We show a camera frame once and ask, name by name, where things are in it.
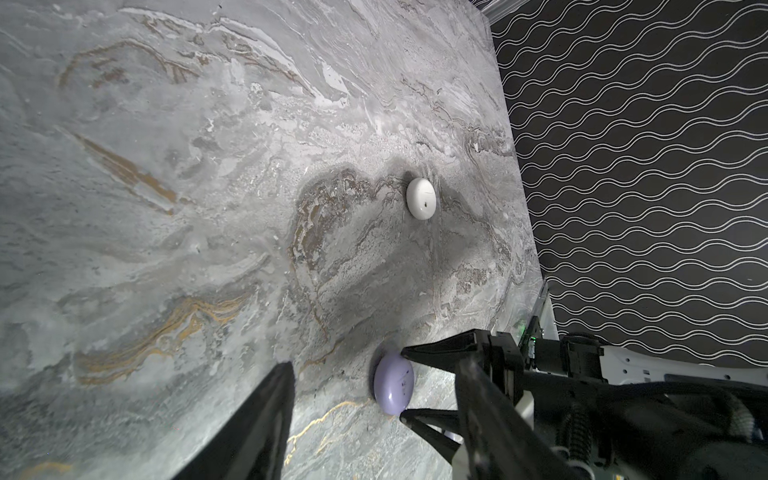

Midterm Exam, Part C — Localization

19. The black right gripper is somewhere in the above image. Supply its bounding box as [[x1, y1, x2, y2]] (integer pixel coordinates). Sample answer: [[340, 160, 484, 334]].
[[399, 329, 535, 463]]

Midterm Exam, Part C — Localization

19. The purple earbud charging case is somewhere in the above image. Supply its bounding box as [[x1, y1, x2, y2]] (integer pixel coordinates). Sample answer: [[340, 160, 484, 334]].
[[373, 352, 415, 416]]

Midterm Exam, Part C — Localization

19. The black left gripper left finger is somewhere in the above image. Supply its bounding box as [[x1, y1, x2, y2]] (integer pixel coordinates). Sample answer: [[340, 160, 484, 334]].
[[175, 362, 295, 479]]

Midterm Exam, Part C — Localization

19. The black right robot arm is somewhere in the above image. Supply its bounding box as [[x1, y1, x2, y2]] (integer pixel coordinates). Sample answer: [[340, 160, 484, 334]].
[[400, 329, 767, 479]]

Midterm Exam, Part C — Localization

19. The white earbud charging case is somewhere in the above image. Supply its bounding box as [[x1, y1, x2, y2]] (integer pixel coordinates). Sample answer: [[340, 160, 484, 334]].
[[406, 178, 437, 221]]

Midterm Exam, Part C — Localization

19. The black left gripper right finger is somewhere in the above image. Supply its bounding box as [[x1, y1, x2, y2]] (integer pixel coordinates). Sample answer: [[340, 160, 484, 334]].
[[455, 359, 576, 479]]

